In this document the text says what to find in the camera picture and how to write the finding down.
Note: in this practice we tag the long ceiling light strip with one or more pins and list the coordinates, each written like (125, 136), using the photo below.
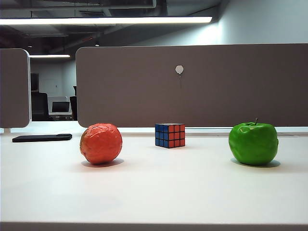
(106, 20)

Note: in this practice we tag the green apple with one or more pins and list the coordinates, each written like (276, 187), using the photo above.
(253, 144)

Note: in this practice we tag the Rubik's cube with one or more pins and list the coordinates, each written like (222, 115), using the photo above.
(170, 135)

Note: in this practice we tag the orange round fruit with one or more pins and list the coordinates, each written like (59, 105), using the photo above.
(101, 144)

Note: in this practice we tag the dark chair back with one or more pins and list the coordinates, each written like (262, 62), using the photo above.
(73, 106)

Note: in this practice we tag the white partition support foot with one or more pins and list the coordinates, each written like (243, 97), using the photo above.
(7, 130)

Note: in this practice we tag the large brown desk partition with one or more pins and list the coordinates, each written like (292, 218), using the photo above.
(192, 96)

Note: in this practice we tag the short ceiling light strip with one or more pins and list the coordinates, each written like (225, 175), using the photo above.
(49, 56)

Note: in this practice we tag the small brown desk partition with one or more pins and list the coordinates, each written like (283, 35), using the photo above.
(13, 89)

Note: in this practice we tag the black smartphone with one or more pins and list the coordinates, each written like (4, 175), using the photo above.
(42, 137)

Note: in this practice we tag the white adhesive hook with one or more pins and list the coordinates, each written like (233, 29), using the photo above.
(179, 69)

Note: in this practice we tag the black office chair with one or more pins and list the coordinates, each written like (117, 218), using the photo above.
(39, 106)

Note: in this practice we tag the dark computer monitor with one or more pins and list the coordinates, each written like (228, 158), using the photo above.
(60, 106)

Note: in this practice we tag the dark background cabinet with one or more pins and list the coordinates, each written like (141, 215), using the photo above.
(34, 81)

